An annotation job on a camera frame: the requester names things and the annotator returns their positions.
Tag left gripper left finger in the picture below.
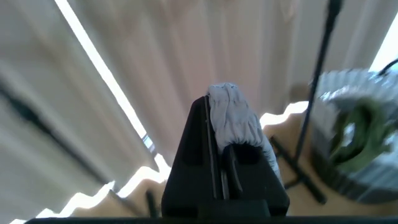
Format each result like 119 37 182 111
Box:
160 95 219 218

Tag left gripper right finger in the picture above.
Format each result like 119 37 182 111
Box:
221 142 290 217

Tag pale grey shorts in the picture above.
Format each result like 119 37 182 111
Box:
206 82 284 187

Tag green long-sleeved shirt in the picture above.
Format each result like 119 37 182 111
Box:
329 99 398 172

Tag black clothes rack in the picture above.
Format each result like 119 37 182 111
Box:
0 0 343 218

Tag white laundry basket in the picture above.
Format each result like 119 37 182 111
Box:
310 58 398 205

